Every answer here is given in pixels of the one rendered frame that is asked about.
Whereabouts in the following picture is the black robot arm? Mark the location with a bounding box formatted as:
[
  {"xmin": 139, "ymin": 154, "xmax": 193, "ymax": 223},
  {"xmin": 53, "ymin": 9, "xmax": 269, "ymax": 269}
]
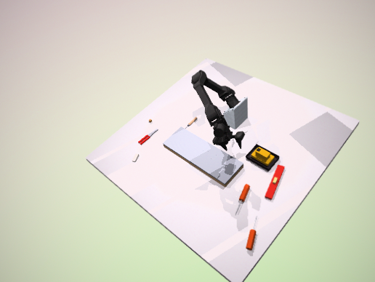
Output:
[{"xmin": 191, "ymin": 70, "xmax": 240, "ymax": 146}]

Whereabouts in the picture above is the grey and brown panel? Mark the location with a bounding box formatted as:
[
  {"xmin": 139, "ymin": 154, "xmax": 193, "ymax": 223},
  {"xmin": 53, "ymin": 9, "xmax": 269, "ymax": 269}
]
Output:
[{"xmin": 163, "ymin": 127, "xmax": 243, "ymax": 188}]

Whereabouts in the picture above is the awl with orange-red handle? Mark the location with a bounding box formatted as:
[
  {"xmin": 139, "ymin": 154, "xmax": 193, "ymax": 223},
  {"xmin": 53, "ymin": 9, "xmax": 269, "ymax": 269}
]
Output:
[
  {"xmin": 236, "ymin": 184, "xmax": 250, "ymax": 214},
  {"xmin": 246, "ymin": 216, "xmax": 257, "ymax": 251}
]

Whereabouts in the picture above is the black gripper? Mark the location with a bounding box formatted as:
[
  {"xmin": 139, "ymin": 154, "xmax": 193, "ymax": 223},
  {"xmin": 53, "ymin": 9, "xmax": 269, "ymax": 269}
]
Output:
[{"xmin": 212, "ymin": 126, "xmax": 245, "ymax": 151}]

